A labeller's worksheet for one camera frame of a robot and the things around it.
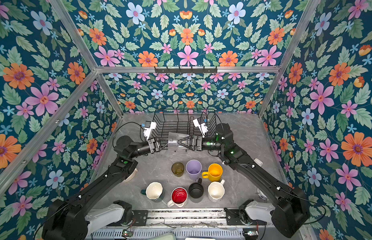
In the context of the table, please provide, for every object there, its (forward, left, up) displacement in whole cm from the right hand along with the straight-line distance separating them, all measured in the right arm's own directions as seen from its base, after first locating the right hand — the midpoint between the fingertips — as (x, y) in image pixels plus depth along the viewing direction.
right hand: (182, 142), depth 63 cm
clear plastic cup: (+2, +5, -2) cm, 5 cm away
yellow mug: (0, -17, -32) cm, 36 cm away
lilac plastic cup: (+1, -4, -27) cm, 28 cm away
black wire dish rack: (+38, +9, -31) cm, 50 cm away
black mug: (-10, -5, -32) cm, 34 cm away
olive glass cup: (+2, +6, -31) cm, 32 cm away
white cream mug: (-10, -17, -33) cm, 38 cm away
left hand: (+1, +4, +1) cm, 5 cm away
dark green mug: (-10, +18, -32) cm, 38 cm away
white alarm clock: (-13, -41, -31) cm, 53 cm away
